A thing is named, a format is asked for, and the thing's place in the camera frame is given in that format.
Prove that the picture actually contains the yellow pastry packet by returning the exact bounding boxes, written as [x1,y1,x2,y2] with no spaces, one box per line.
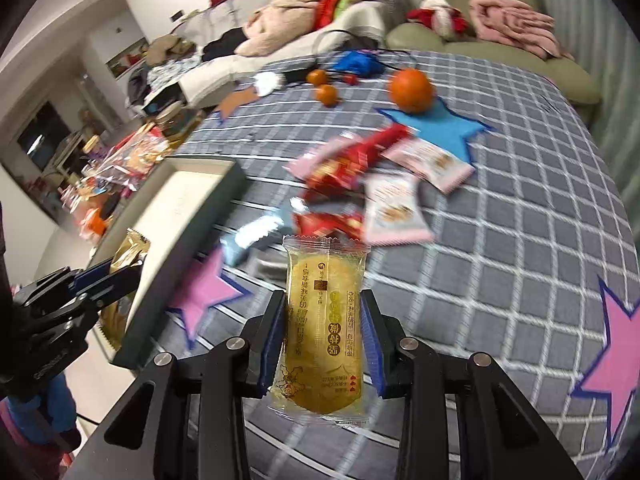
[269,236,370,425]

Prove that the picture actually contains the pink folded blanket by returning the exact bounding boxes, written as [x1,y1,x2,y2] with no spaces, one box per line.
[469,0,574,61]

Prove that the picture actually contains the blue crumpled bag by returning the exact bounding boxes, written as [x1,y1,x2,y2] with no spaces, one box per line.
[332,50,385,78]

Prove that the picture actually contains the beige fluffy coat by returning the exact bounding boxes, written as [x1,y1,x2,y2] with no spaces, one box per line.
[234,0,320,58]

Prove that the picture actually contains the white sofa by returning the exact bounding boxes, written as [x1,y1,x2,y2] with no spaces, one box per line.
[177,0,388,109]

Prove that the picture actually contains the pink cranberry cookie packet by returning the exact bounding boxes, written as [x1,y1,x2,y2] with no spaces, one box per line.
[362,174,434,246]
[382,136,475,195]

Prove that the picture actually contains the pink cranberry cookie packet back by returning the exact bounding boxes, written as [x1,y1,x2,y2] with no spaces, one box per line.
[382,136,475,195]

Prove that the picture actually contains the pile of snack bags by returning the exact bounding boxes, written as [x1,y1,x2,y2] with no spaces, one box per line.
[61,122,172,243]

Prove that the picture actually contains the grid pattern grey tablecloth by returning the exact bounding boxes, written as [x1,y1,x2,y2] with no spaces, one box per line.
[151,52,639,479]

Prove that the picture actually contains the large orange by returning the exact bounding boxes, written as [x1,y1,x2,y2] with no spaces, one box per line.
[388,68,436,114]

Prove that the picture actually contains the gold snack packet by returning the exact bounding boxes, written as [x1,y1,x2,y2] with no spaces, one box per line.
[99,229,150,350]

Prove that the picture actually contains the light blue snack packet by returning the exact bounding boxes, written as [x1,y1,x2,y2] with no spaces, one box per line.
[220,207,294,266]

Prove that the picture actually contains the red snack packet low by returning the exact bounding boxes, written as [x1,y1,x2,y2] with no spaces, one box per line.
[293,212,362,240]

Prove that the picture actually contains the green armchair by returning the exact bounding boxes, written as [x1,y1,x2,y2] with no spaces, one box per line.
[386,0,601,124]

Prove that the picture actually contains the white crumpled tissue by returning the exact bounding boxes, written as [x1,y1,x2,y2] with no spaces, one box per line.
[253,70,286,98]

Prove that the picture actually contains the pink cranberry cookie packet front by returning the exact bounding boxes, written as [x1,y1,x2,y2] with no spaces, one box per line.
[362,174,434,246]

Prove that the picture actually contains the pink felt star near tray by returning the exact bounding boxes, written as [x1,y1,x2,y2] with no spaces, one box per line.
[166,244,250,350]

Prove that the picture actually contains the small tangerine far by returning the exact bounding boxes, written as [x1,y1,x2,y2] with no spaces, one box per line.
[306,68,330,87]

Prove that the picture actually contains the dark green tray box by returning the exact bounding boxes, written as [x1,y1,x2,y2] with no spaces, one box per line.
[89,157,247,370]

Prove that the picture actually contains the small tangerine near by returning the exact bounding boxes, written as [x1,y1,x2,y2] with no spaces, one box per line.
[314,84,340,107]

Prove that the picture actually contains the pink felt star right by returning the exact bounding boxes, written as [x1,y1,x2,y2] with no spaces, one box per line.
[570,278,639,448]

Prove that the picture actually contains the small red cherry tomato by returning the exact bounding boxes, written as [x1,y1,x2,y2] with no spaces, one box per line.
[343,74,359,86]

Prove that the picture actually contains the long red snack packet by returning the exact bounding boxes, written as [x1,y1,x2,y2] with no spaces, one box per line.
[331,124,413,167]

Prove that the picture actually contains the red chinese snack packet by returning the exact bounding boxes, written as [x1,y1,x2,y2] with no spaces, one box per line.
[303,153,369,202]

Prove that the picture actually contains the blue felt star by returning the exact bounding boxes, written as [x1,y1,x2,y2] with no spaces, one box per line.
[378,98,492,164]

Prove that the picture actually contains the plain pink snack packet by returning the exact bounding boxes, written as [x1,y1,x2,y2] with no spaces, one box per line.
[284,131,362,180]

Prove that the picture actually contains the small tangerine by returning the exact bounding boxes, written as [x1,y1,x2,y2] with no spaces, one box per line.
[306,68,330,87]
[314,84,340,107]

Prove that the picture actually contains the red white plush toy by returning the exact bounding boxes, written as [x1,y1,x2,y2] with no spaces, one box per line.
[407,0,470,42]

